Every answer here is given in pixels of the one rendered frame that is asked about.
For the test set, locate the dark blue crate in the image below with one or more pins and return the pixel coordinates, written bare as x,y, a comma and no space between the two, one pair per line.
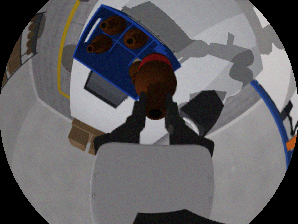
113,65

